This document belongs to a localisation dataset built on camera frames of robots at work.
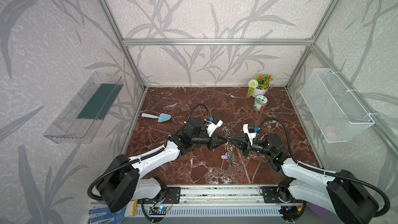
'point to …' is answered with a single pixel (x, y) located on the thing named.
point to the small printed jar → (260, 101)
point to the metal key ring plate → (229, 155)
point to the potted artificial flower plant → (259, 85)
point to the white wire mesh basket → (338, 115)
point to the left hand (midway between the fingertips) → (227, 138)
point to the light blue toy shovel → (162, 117)
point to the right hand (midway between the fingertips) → (230, 135)
